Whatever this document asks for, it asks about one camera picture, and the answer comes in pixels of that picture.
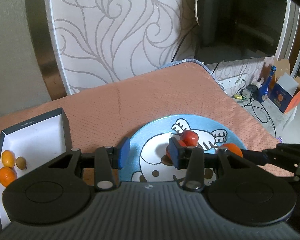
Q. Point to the large orange tangerine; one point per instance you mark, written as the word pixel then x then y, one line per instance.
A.
pixel 7 175

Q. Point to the orange blue cardboard box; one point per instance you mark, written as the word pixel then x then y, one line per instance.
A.
pixel 286 93

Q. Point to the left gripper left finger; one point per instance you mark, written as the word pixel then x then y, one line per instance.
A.
pixel 104 160

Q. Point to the blue ceramic bottle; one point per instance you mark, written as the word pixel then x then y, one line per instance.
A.
pixel 262 93

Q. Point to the brown table mat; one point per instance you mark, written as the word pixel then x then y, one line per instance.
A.
pixel 103 115

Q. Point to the white wall power socket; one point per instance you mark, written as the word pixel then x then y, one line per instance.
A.
pixel 230 82

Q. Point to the black white cardboard box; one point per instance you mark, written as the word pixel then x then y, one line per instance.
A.
pixel 38 140

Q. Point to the black television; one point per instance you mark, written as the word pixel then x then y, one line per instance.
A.
pixel 231 30

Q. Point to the blue tiger cartoon plate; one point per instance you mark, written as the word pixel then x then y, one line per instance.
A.
pixel 147 160

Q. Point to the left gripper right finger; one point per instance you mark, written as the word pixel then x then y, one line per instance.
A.
pixel 194 160

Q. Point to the small yellow-orange kumquat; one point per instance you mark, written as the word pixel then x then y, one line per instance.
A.
pixel 8 159

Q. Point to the brown longan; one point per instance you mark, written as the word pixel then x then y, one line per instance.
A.
pixel 21 163

